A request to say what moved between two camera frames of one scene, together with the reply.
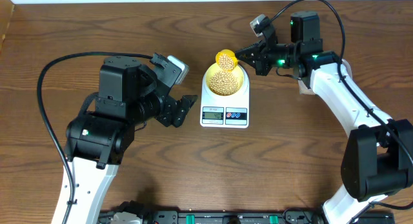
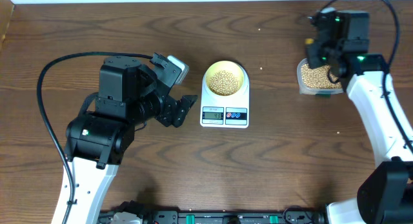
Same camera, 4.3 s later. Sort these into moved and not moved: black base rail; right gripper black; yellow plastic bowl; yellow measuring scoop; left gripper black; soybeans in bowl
Moved: yellow measuring scoop; right gripper black
Not moved: soybeans in bowl; black base rail; left gripper black; yellow plastic bowl
